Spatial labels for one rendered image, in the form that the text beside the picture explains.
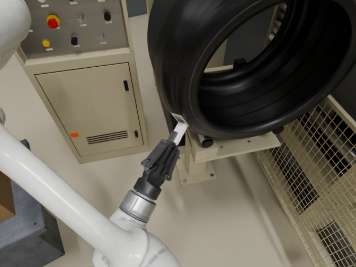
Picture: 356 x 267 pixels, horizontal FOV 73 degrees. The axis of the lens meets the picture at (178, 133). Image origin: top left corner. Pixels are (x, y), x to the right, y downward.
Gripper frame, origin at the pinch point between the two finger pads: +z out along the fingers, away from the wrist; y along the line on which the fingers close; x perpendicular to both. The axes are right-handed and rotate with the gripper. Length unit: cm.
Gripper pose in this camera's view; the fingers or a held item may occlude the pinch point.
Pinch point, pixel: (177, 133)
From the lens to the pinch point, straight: 72.2
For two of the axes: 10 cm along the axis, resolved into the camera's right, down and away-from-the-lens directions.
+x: 7.4, 2.4, -6.3
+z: 4.7, -8.5, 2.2
